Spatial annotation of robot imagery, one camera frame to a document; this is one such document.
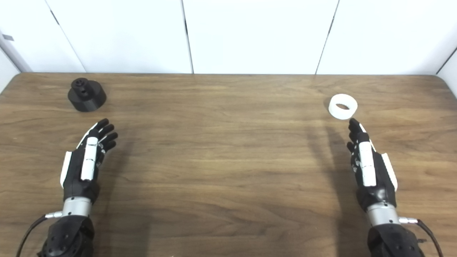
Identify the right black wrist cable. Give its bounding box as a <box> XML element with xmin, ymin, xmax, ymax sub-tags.
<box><xmin>399</xmin><ymin>217</ymin><xmax>444</xmax><ymax>257</ymax></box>

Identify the round black stepped part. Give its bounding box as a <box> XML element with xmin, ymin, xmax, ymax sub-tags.
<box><xmin>68</xmin><ymin>77</ymin><xmax>107</xmax><ymax>112</ymax></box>

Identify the gray wall corner post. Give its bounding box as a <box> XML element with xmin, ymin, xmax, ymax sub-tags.
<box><xmin>0</xmin><ymin>30</ymin><xmax>33</xmax><ymax>73</ymax></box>

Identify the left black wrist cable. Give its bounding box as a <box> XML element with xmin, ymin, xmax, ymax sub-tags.
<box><xmin>16</xmin><ymin>211</ymin><xmax>63</xmax><ymax>257</ymax></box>

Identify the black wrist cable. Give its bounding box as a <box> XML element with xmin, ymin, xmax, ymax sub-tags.
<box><xmin>16</xmin><ymin>211</ymin><xmax>63</xmax><ymax>257</ymax></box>
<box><xmin>399</xmin><ymin>217</ymin><xmax>444</xmax><ymax>257</ymax></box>

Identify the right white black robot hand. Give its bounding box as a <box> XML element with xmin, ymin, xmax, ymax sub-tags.
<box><xmin>346</xmin><ymin>118</ymin><xmax>398</xmax><ymax>211</ymax></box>

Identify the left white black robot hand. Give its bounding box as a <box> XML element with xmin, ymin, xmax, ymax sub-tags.
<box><xmin>60</xmin><ymin>119</ymin><xmax>119</xmax><ymax>204</ymax></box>

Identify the white plastic ring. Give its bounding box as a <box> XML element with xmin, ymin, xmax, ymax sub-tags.
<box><xmin>328</xmin><ymin>94</ymin><xmax>358</xmax><ymax>120</ymax></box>

